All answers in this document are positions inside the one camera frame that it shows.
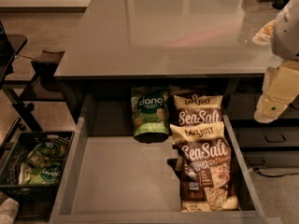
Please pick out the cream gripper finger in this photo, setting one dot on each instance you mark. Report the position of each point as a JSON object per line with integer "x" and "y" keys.
{"x": 269, "y": 108}

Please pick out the white cloth bottom left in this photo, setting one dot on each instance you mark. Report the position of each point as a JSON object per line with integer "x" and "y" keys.
{"x": 8, "y": 211}

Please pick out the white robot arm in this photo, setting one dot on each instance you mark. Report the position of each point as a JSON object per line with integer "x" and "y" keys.
{"x": 285, "y": 36}

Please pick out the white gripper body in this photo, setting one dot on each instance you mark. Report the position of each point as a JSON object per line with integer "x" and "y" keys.
{"x": 287, "y": 36}

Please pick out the grey open top drawer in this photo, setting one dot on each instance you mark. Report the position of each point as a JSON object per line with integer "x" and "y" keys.
{"x": 110, "y": 178}

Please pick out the front brown sea salt bag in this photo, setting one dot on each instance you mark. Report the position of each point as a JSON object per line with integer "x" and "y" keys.
{"x": 205, "y": 170}

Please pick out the green chip bags in crate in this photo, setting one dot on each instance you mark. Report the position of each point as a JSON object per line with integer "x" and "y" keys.
{"x": 43, "y": 165}

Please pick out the rear brown sea salt bag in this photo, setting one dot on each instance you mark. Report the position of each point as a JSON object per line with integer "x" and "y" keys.
{"x": 198, "y": 109}

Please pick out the black plastic crate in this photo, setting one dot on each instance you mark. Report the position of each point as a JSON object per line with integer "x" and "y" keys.
{"x": 9, "y": 176}

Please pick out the brown sea salt bag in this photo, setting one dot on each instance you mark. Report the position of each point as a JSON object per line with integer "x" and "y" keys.
{"x": 205, "y": 170}
{"x": 198, "y": 109}

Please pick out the green rice chip bag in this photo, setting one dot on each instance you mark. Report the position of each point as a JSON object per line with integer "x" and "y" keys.
{"x": 150, "y": 113}

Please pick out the snack packet on counter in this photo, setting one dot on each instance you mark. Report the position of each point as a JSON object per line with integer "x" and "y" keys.
{"x": 263, "y": 37}

